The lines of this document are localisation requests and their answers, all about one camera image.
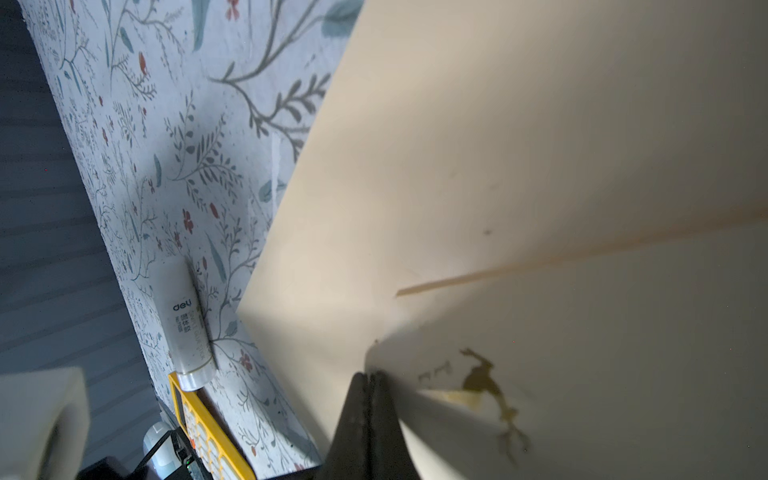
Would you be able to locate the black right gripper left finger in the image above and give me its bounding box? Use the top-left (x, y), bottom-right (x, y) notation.
top-left (317, 372), bottom-right (372, 480)

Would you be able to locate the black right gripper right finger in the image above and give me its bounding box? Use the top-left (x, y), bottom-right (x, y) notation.
top-left (370, 372), bottom-right (420, 480)

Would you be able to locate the white glue stick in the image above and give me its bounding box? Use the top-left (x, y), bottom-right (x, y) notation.
top-left (149, 256), bottom-right (217, 392)

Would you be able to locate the manila paper envelope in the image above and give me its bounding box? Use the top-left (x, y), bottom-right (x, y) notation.
top-left (238, 1), bottom-right (767, 479)

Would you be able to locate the yellow calculator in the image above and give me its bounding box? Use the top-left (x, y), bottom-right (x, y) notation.
top-left (168, 372), bottom-right (256, 480)

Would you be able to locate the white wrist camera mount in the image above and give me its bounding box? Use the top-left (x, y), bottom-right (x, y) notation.
top-left (1, 367), bottom-right (90, 479)

